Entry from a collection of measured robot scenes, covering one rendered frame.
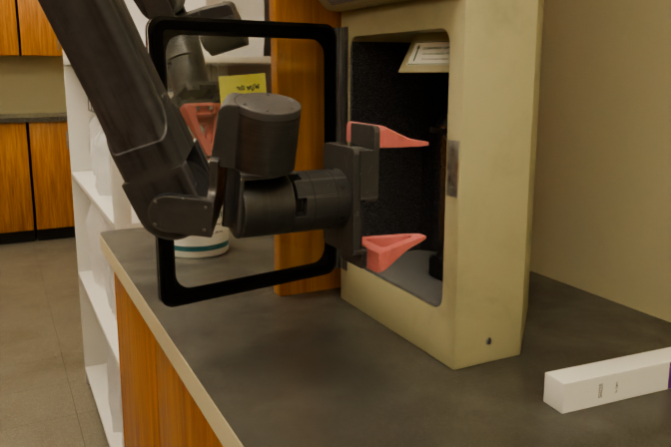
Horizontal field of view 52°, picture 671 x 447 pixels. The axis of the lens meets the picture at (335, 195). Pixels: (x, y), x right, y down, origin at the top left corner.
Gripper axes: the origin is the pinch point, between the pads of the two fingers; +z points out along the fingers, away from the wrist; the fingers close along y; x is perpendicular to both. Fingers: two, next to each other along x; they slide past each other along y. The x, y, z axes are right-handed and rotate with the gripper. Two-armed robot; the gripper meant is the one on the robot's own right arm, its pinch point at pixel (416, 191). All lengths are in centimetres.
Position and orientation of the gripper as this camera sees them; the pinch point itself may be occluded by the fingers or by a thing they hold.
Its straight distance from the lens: 70.2
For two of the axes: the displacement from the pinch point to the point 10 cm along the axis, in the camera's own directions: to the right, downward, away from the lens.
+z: 8.9, -0.8, 4.4
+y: 0.0, -9.8, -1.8
